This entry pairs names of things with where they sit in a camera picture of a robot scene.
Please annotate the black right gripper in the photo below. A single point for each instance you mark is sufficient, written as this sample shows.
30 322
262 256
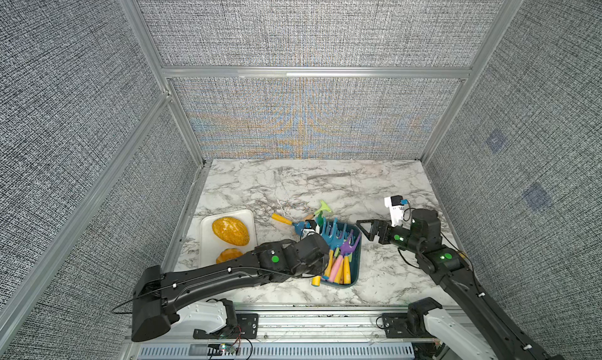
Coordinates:
380 226

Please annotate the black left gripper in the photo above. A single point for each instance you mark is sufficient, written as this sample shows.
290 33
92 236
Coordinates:
322 266

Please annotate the light blue rake yellow handle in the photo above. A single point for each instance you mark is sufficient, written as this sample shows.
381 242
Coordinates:
332 239

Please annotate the teal plastic storage box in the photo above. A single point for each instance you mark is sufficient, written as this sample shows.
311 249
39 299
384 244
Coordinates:
345 229

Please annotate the purple rake pink handle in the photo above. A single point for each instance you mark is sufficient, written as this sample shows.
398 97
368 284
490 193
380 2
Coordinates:
347 248

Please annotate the light green tool wooden handle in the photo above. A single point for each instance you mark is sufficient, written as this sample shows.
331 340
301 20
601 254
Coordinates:
324 207

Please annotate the dark green tool wooden handle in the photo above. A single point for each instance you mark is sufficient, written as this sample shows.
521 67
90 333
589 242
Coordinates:
319 220

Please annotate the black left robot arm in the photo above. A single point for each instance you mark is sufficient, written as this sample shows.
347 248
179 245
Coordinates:
158 295

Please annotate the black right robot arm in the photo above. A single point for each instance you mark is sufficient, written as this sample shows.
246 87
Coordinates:
501 336

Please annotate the oval yellow bread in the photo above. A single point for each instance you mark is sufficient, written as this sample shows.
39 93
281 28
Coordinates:
231 230

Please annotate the white rectangular tray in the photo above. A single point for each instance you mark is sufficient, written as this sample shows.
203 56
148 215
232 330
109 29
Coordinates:
211 246

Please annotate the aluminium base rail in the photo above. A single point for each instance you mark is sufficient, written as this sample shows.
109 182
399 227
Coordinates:
324 333

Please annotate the ring shaped bread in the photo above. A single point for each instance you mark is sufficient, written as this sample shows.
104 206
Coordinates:
228 255

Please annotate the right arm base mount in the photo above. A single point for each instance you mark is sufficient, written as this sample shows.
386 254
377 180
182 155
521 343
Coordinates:
410 324

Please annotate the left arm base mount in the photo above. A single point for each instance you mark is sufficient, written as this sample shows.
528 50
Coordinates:
217 319

